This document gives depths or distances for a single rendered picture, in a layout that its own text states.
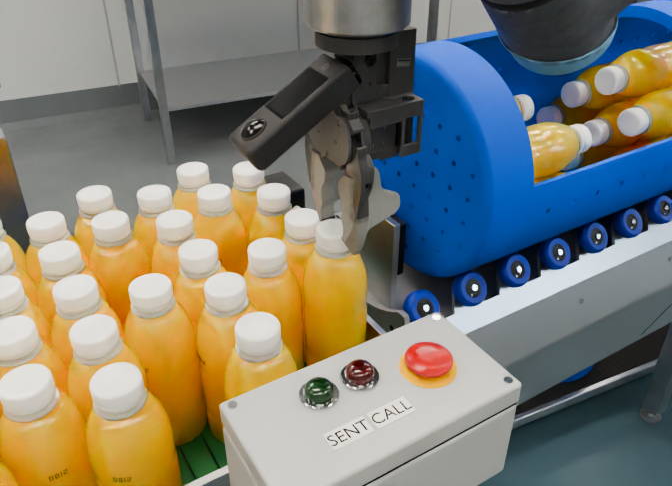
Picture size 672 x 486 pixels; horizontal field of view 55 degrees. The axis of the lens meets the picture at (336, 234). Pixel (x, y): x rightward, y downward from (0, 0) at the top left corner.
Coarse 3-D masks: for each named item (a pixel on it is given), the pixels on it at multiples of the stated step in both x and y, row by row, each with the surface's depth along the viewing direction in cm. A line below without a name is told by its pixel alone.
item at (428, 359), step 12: (408, 348) 49; (420, 348) 49; (432, 348) 49; (444, 348) 49; (408, 360) 48; (420, 360) 48; (432, 360) 48; (444, 360) 48; (420, 372) 47; (432, 372) 47; (444, 372) 47
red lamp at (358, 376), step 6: (354, 360) 48; (360, 360) 48; (348, 366) 47; (354, 366) 47; (360, 366) 47; (366, 366) 47; (372, 366) 48; (348, 372) 47; (354, 372) 47; (360, 372) 47; (366, 372) 47; (372, 372) 47; (348, 378) 47; (354, 378) 47; (360, 378) 47; (366, 378) 47; (372, 378) 47; (360, 384) 47
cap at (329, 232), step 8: (320, 224) 64; (328, 224) 65; (336, 224) 65; (320, 232) 63; (328, 232) 63; (336, 232) 63; (320, 240) 63; (328, 240) 63; (336, 240) 62; (320, 248) 64; (328, 248) 63; (336, 248) 63; (344, 248) 63
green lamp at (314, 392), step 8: (312, 384) 46; (320, 384) 46; (328, 384) 46; (304, 392) 46; (312, 392) 45; (320, 392) 45; (328, 392) 45; (312, 400) 45; (320, 400) 45; (328, 400) 45
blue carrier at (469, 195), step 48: (432, 48) 73; (480, 48) 89; (624, 48) 112; (432, 96) 71; (480, 96) 68; (432, 144) 73; (480, 144) 67; (528, 144) 69; (432, 192) 76; (480, 192) 68; (528, 192) 70; (576, 192) 75; (624, 192) 82; (432, 240) 79; (480, 240) 71; (528, 240) 77
